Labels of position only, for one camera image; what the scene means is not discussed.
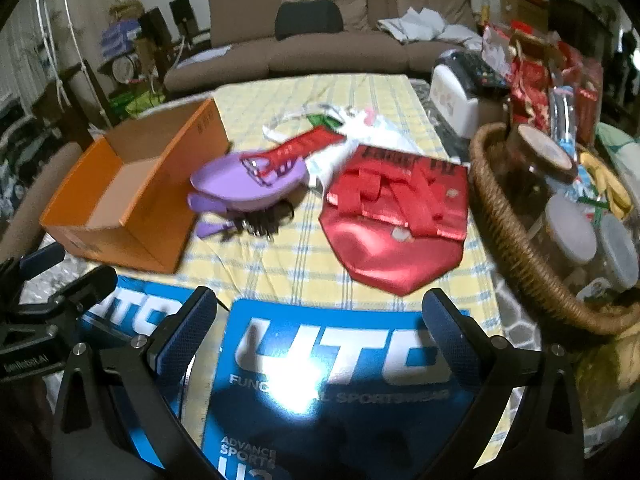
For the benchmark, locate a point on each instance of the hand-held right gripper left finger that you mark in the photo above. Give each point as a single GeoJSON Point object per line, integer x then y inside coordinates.
{"type": "Point", "coordinates": [185, 332]}

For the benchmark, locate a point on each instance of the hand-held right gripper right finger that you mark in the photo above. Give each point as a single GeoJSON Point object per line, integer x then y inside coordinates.
{"type": "Point", "coordinates": [450, 340]}

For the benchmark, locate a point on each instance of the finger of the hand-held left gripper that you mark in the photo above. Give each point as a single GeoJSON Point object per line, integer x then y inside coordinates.
{"type": "Point", "coordinates": [42, 256]}
{"type": "Point", "coordinates": [87, 285]}

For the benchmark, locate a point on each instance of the orange cardboard box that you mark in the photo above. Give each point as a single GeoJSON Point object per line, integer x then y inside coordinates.
{"type": "Point", "coordinates": [130, 232]}

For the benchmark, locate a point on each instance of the red gift bag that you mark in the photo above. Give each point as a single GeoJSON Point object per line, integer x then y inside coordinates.
{"type": "Point", "coordinates": [400, 265]}

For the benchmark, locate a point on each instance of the purple bowl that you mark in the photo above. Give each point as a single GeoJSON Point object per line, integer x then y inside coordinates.
{"type": "Point", "coordinates": [225, 176]}

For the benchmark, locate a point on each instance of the white plastic bag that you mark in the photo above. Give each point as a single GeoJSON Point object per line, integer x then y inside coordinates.
{"type": "Point", "coordinates": [372, 130]}

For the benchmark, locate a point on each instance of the green packet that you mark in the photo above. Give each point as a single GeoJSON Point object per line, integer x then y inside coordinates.
{"type": "Point", "coordinates": [320, 120]}

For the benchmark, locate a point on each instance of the blue printed package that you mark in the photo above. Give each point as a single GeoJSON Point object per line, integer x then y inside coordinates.
{"type": "Point", "coordinates": [325, 360]}
{"type": "Point", "coordinates": [130, 310]}

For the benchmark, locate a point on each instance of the brown chair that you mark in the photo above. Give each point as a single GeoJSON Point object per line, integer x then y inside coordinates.
{"type": "Point", "coordinates": [40, 185]}

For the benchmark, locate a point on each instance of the wicker basket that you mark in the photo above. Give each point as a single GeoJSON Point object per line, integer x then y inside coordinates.
{"type": "Point", "coordinates": [500, 220]}

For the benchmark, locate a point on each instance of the cup with picture sticker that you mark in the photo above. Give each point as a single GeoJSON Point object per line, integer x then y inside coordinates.
{"type": "Point", "coordinates": [595, 290]}

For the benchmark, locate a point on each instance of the container with grey lid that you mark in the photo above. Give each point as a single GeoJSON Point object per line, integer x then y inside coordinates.
{"type": "Point", "coordinates": [570, 230]}
{"type": "Point", "coordinates": [620, 250]}

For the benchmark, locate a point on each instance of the pile of striped candy wrappers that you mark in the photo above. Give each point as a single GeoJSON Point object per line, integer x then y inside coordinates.
{"type": "Point", "coordinates": [592, 195]}

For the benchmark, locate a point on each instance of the jar with brown lid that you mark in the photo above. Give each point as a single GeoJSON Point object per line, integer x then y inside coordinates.
{"type": "Point", "coordinates": [542, 152]}

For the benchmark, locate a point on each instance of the bananas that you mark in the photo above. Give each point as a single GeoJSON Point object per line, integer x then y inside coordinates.
{"type": "Point", "coordinates": [607, 185]}

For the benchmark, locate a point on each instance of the white pole rack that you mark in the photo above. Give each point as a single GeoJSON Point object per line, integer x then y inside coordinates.
{"type": "Point", "coordinates": [65, 35]}

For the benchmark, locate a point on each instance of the blue storage boxes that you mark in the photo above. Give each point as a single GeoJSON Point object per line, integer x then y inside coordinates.
{"type": "Point", "coordinates": [120, 35]}

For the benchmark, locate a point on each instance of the plastic bottle with blue label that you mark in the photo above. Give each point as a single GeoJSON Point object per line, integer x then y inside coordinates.
{"type": "Point", "coordinates": [565, 120]}

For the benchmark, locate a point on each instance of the yellow checked tablecloth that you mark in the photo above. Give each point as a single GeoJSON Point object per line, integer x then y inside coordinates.
{"type": "Point", "coordinates": [350, 95]}

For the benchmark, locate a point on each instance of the black remote control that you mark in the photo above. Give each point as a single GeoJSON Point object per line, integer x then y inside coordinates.
{"type": "Point", "coordinates": [480, 70]}

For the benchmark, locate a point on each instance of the pile of red packets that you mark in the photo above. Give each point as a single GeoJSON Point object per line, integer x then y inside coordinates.
{"type": "Point", "coordinates": [535, 75]}

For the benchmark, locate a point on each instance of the black speaker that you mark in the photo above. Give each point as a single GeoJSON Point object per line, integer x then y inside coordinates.
{"type": "Point", "coordinates": [181, 10]}

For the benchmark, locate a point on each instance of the brown sofa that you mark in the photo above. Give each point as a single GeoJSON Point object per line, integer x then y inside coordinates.
{"type": "Point", "coordinates": [310, 55]}

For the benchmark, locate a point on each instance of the white clothes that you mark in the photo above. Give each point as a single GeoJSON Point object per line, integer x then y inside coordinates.
{"type": "Point", "coordinates": [425, 27]}

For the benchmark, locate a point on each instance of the black cushion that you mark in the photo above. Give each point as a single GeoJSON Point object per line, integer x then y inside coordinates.
{"type": "Point", "coordinates": [307, 20]}

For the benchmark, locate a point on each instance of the cardboard boxes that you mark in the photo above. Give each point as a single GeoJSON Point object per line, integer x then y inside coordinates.
{"type": "Point", "coordinates": [522, 5]}

